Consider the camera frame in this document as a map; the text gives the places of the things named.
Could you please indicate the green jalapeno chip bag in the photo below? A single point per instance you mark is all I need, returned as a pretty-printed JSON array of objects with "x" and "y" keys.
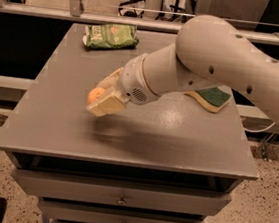
[{"x": 110, "y": 36}]

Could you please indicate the grey drawer cabinet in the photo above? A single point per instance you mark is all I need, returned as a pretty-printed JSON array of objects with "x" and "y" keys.
[{"x": 171, "y": 142}]

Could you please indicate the top grey drawer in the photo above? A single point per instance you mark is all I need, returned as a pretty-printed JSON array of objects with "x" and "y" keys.
[{"x": 120, "y": 193}]

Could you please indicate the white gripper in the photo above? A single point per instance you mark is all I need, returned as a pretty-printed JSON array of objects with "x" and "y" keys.
[{"x": 135, "y": 79}]

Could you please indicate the green and yellow sponge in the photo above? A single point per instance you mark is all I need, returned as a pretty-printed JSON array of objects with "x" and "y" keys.
[{"x": 212, "y": 99}]

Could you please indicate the middle grey drawer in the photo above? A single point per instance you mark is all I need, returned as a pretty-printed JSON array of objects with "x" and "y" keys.
[{"x": 87, "y": 214}]

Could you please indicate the metal railing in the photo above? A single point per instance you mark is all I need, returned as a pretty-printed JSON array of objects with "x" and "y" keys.
[{"x": 257, "y": 20}]

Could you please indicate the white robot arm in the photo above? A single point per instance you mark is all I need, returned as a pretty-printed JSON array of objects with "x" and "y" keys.
[{"x": 208, "y": 52}]

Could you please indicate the orange fruit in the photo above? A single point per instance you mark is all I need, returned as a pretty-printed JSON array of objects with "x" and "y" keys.
[{"x": 95, "y": 94}]

